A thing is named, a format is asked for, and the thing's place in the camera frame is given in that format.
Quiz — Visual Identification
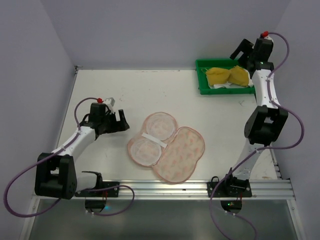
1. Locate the white bra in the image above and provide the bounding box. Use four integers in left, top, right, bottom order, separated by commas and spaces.
206, 68, 256, 90

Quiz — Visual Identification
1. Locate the yellow bra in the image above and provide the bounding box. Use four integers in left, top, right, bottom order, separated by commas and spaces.
201, 65, 251, 88

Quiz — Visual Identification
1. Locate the floral mesh laundry bag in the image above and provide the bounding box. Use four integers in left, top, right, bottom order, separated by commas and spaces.
127, 112, 205, 184

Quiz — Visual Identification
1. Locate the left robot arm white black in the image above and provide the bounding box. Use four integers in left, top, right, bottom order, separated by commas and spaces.
34, 102, 130, 200

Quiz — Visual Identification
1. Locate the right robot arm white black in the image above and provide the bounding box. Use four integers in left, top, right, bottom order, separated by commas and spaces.
221, 36, 289, 197

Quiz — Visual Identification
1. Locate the green plastic tray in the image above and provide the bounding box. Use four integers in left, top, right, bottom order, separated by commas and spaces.
195, 58, 255, 95

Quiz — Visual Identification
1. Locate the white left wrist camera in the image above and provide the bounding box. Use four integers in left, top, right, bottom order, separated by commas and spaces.
103, 97, 115, 114

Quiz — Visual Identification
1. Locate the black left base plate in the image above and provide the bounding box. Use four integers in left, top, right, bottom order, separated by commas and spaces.
74, 181, 120, 198

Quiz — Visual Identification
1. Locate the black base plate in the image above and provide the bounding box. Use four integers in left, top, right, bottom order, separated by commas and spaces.
74, 181, 120, 198
213, 176, 253, 198

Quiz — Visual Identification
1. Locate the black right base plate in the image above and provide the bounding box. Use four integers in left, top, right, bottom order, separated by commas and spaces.
213, 176, 253, 198

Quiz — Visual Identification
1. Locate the aluminium mounting rail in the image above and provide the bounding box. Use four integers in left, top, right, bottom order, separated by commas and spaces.
31, 177, 297, 202

